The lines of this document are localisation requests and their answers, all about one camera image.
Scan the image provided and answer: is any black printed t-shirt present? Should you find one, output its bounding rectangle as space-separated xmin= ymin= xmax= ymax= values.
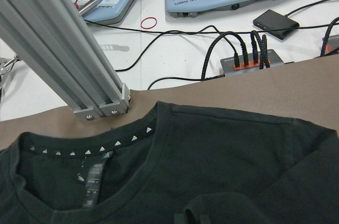
xmin=1 ymin=102 xmax=338 ymax=223

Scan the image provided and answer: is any grey orange usb hub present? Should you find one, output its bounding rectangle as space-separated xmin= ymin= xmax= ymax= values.
xmin=220 ymin=49 xmax=284 ymax=76

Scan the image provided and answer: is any red rubber band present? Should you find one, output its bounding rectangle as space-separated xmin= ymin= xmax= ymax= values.
xmin=140 ymin=17 xmax=157 ymax=30

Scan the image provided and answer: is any black adapter box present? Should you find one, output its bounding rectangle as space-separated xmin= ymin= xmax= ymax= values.
xmin=253 ymin=10 xmax=300 ymax=40

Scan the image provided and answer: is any thin black cable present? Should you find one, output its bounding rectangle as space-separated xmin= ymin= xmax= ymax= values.
xmin=87 ymin=0 xmax=339 ymax=91

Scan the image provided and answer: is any aluminium frame post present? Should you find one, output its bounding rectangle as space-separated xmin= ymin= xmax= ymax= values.
xmin=1 ymin=0 xmax=130 ymax=120

